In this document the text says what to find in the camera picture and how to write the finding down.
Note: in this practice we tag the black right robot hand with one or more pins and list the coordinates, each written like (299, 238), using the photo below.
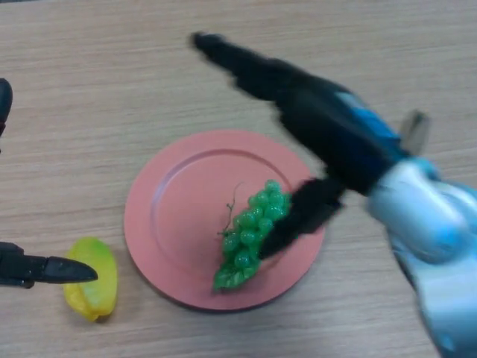
(328, 127)

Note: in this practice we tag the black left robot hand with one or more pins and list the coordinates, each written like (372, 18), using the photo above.
(67, 271)

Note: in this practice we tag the green grapes bunch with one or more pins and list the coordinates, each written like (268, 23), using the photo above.
(249, 231)

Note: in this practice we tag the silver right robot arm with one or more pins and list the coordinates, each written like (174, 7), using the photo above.
(436, 242)

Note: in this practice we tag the pink round plate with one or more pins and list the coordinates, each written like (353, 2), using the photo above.
(186, 223)

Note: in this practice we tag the yellow green starfruit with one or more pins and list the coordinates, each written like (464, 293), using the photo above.
(95, 298)

